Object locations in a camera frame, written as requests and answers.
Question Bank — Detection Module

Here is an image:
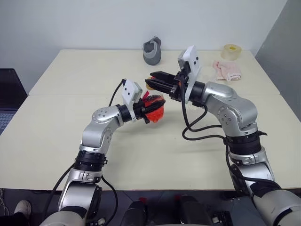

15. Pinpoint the white shoe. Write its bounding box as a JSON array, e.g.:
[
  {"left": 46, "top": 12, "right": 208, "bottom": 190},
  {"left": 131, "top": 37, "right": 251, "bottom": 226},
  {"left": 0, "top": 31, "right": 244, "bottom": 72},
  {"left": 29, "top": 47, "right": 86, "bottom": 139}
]
[{"left": 14, "top": 199, "right": 32, "bottom": 216}]

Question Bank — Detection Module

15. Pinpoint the dark laptop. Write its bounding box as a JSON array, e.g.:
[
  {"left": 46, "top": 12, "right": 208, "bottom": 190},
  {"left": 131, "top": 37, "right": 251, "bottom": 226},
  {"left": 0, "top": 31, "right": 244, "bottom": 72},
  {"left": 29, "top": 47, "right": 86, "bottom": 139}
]
[{"left": 0, "top": 68, "right": 28, "bottom": 136}]

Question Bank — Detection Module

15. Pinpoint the plastic bottle with orange drink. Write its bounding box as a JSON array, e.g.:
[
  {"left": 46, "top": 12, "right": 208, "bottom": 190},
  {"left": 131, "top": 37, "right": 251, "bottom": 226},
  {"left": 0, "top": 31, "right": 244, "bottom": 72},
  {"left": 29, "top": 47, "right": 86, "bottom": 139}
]
[{"left": 141, "top": 91, "right": 165, "bottom": 124}]

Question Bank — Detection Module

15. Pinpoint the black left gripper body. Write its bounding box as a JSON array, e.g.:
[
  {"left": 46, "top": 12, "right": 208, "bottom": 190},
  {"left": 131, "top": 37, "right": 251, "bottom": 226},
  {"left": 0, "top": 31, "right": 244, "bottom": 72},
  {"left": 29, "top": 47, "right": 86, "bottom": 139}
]
[{"left": 133, "top": 97, "right": 151, "bottom": 125}]

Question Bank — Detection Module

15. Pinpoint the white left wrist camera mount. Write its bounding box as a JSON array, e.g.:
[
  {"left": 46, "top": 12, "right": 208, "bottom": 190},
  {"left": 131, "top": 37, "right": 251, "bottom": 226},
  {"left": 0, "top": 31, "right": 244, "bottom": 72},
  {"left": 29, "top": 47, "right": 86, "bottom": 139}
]
[{"left": 121, "top": 79, "right": 143, "bottom": 122}]

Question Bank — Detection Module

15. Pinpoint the pink cloth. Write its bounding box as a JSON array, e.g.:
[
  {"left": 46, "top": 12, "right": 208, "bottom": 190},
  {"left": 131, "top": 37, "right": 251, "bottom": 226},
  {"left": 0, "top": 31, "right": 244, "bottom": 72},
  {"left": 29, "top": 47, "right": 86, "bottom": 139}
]
[{"left": 213, "top": 60, "right": 242, "bottom": 82}]

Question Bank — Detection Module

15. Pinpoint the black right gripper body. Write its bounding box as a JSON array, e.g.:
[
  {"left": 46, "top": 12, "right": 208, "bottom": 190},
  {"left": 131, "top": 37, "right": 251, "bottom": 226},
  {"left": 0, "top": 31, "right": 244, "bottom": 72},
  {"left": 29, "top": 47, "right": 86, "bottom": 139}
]
[{"left": 168, "top": 64, "right": 190, "bottom": 102}]

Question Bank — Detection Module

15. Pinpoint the dark rounded shape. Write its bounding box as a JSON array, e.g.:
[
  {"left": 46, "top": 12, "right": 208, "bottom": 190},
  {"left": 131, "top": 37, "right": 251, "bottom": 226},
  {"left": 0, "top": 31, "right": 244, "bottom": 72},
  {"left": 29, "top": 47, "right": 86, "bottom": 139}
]
[
  {"left": 122, "top": 200, "right": 151, "bottom": 226},
  {"left": 174, "top": 194, "right": 212, "bottom": 226}
]

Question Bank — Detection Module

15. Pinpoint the grey visor cap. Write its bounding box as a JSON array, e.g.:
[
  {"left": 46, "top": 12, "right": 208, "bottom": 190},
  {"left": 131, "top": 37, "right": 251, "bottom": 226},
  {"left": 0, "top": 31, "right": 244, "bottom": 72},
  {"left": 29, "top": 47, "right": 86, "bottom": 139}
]
[{"left": 143, "top": 35, "right": 163, "bottom": 66}]

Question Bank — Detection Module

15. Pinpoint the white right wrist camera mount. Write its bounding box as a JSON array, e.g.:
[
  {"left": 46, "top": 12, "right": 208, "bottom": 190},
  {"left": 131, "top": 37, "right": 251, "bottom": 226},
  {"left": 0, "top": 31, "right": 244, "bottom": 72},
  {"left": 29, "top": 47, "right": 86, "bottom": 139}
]
[{"left": 177, "top": 45, "right": 202, "bottom": 104}]

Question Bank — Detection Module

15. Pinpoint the clear tape roll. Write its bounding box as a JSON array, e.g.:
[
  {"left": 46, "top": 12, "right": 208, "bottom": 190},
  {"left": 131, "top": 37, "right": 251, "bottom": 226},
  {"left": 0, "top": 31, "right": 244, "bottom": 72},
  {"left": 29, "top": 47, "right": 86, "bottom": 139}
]
[{"left": 221, "top": 43, "right": 242, "bottom": 61}]

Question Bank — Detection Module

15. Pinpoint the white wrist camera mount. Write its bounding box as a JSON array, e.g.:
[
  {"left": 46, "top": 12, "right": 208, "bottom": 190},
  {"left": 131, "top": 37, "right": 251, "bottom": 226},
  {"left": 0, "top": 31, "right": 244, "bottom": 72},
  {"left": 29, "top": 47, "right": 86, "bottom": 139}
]
[
  {"left": 121, "top": 79, "right": 143, "bottom": 122},
  {"left": 177, "top": 45, "right": 202, "bottom": 104}
]

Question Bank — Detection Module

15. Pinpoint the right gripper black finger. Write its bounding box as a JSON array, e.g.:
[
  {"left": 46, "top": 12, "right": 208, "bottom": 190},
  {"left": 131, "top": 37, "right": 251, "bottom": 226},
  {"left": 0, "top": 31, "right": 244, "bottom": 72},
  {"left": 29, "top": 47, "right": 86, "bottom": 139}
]
[
  {"left": 150, "top": 71, "right": 177, "bottom": 81},
  {"left": 145, "top": 79, "right": 175, "bottom": 94}
]

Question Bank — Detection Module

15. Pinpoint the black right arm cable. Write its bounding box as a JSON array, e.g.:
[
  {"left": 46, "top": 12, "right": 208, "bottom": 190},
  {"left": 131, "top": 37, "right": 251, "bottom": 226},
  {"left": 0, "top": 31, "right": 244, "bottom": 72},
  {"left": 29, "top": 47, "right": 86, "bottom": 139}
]
[{"left": 180, "top": 72, "right": 283, "bottom": 196}]

